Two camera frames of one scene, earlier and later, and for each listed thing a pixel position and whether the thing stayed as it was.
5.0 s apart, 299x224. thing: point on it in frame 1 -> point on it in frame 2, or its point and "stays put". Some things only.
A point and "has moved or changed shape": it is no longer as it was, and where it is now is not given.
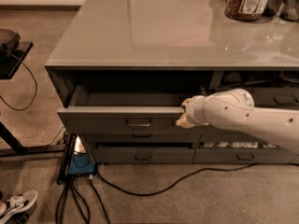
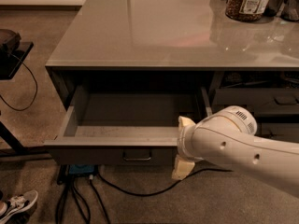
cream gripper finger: (183, 122) -> (181, 169)
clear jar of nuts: (247, 2) stays put
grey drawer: (128, 109) has moved or changed shape
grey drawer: (278, 97) stays put
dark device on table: (9, 39) stays put
